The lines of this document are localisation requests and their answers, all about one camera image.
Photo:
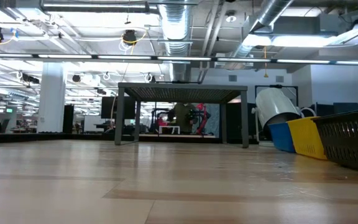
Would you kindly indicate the red background robot arm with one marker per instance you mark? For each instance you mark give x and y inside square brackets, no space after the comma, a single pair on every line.
[202,107]

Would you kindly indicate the black background robot arm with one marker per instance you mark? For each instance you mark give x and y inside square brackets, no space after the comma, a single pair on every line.
[154,116]

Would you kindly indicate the blue-grey office monitor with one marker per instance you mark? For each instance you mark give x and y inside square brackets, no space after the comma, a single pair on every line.
[346,108]

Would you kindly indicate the person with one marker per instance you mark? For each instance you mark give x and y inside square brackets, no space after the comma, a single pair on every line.
[183,115]

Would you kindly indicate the small white table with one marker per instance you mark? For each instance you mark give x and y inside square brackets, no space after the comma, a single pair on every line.
[169,127]

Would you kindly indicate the grey perforated metal shelf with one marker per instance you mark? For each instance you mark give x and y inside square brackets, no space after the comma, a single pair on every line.
[182,93]

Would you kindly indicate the dark wide cabinet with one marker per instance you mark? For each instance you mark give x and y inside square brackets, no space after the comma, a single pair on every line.
[232,124]

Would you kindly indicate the black computer monitor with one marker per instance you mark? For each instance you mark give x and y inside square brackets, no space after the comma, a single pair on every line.
[107,107]

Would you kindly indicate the white cylinder roll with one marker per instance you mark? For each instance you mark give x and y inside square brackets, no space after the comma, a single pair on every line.
[273,104]

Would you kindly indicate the blue plastic basket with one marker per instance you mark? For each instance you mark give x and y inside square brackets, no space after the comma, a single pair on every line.
[280,138]

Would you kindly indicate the round ceiling sensor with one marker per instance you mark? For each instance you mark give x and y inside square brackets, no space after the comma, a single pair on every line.
[231,18]

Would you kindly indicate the tall black cabinet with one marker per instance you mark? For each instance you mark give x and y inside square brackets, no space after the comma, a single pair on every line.
[68,119]

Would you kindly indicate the black framed whiteboard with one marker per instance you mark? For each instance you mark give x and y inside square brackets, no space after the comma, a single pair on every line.
[294,96]

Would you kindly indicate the long linear ceiling light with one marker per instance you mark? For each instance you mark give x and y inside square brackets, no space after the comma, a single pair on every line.
[64,56]

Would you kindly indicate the white building column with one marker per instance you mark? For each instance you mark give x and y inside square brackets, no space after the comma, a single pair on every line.
[51,99]

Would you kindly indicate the yellow plastic basket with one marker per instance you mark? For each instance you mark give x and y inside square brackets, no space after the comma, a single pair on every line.
[306,138]

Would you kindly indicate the black plastic basket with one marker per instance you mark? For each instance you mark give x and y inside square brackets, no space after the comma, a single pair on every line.
[350,146]

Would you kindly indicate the silver corrugated ventilation duct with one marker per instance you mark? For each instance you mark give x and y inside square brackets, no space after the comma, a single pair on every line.
[176,25]

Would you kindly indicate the silver spiral ventilation duct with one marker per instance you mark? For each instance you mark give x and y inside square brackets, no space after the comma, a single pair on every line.
[272,12]

